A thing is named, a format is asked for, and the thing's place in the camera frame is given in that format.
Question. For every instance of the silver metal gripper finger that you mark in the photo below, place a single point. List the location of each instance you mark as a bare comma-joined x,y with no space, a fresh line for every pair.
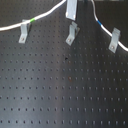
71,9

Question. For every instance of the black perforated breadboard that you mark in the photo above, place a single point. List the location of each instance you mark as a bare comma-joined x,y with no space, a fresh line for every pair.
47,83

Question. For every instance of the middle grey cable clip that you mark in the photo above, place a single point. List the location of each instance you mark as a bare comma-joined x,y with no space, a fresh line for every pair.
73,32

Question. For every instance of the grey cable clip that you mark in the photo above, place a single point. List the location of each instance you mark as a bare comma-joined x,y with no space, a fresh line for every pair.
114,40
73,32
24,32

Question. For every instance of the left grey cable clip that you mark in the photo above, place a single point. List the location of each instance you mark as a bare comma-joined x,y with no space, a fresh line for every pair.
24,32

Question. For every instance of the right grey cable clip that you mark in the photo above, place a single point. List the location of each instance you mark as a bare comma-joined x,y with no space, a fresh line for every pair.
114,40

